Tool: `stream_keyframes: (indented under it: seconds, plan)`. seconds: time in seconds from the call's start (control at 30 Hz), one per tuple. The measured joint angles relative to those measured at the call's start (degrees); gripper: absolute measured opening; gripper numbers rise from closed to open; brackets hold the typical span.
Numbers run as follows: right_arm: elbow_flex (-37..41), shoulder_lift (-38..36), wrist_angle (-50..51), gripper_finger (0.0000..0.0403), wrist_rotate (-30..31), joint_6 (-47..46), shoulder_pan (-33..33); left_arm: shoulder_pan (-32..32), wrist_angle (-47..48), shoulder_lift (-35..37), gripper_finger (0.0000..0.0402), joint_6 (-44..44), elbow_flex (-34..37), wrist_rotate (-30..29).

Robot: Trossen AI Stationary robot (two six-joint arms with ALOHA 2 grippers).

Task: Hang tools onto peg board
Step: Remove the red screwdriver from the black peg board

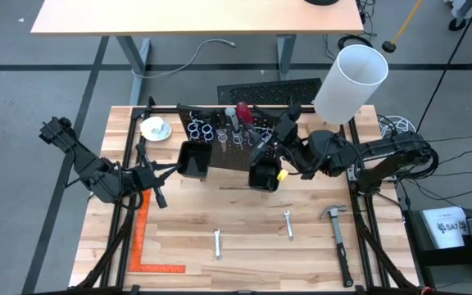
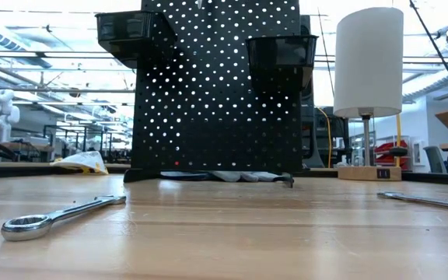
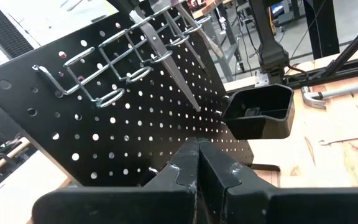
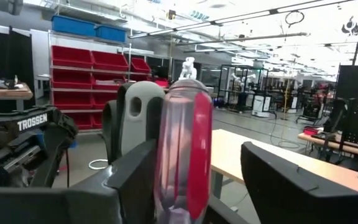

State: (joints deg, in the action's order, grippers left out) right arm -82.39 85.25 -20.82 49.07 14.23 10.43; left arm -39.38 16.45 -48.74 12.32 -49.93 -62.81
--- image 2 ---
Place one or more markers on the chrome combination wrench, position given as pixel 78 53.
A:
pixel 422 200
pixel 76 210

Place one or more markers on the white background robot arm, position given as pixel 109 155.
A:
pixel 0 113

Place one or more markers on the black metal pegboard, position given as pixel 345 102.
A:
pixel 216 116

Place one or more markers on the black plastic pegboard bin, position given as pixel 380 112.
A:
pixel 282 50
pixel 130 27

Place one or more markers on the red plastic bins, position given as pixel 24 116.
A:
pixel 383 159

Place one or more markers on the white shade wooden base lamp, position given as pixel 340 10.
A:
pixel 368 58

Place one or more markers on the black round knob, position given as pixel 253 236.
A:
pixel 398 151

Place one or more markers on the grey chair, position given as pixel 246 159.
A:
pixel 436 157

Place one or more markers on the yellow upright post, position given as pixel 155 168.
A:
pixel 398 132

